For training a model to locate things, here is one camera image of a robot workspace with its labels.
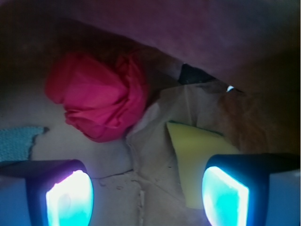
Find yellow green sponge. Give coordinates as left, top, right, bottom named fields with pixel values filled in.
left=166, top=121, right=240, bottom=209

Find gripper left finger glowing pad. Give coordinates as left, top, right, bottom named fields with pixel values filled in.
left=0, top=160, right=94, bottom=226

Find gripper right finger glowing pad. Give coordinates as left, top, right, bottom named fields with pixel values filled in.
left=202, top=153, right=301, bottom=226

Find brown paper bag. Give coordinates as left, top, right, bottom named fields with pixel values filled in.
left=0, top=0, right=301, bottom=226

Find crumpled red cloth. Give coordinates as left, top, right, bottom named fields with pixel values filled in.
left=45, top=52, right=149, bottom=143

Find teal microfiber cloth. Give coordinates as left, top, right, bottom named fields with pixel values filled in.
left=0, top=126, right=49, bottom=162

